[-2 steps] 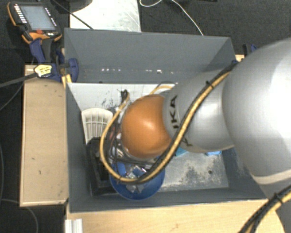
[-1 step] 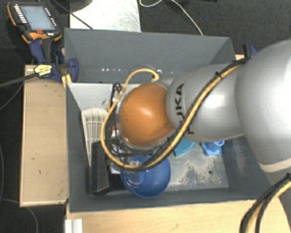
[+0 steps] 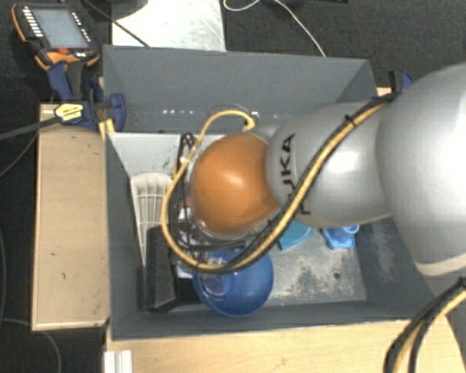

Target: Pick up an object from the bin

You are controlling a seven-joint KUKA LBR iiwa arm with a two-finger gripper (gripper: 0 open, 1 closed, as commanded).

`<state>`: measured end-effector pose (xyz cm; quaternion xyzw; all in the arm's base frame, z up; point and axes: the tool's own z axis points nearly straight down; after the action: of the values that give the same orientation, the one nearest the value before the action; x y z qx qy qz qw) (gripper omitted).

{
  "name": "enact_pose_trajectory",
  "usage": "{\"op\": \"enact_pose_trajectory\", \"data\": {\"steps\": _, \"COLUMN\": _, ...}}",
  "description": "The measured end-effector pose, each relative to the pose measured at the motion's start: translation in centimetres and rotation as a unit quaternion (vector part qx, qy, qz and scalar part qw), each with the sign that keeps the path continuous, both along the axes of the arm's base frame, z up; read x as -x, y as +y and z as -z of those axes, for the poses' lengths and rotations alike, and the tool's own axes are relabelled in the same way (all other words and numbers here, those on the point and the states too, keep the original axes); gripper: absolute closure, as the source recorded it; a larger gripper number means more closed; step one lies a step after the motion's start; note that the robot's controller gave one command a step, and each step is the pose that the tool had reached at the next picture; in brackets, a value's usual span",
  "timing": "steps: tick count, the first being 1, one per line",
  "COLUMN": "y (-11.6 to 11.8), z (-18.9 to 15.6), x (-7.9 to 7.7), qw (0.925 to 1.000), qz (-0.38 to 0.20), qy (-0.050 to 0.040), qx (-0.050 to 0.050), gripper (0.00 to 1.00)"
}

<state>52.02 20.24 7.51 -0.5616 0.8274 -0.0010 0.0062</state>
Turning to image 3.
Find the pale wood flat board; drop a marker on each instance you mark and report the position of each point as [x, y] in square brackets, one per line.
[71, 227]

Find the teal plastic piece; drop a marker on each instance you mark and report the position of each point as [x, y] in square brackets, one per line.
[295, 237]

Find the blue plastic bowl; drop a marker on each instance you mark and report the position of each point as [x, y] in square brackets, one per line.
[244, 290]

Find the white ribbed plastic tray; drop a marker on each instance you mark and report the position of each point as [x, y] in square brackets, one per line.
[149, 200]

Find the light blue plastic toy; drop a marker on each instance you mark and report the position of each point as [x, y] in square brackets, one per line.
[339, 237]

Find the black rectangular block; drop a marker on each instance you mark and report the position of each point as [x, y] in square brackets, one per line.
[158, 270]

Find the grey metal bin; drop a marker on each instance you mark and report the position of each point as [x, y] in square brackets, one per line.
[225, 84]

